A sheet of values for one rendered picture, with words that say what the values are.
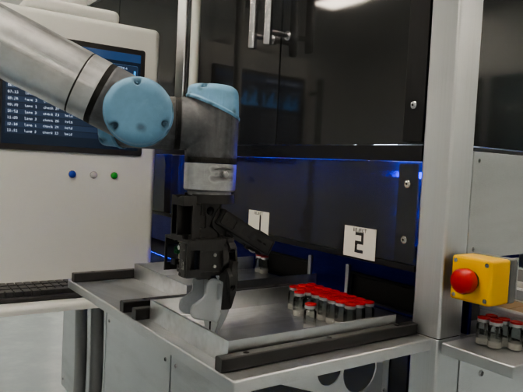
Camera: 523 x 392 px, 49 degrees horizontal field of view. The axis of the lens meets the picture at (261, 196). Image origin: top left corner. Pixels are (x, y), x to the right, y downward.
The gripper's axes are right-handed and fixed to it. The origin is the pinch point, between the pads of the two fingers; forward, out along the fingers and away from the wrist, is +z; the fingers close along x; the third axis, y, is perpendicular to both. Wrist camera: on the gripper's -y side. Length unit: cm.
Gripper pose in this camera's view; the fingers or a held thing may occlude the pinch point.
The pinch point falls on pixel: (215, 327)
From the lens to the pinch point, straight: 86.8
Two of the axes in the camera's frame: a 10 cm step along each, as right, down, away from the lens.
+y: -8.1, -0.1, -5.8
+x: 5.8, 0.7, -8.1
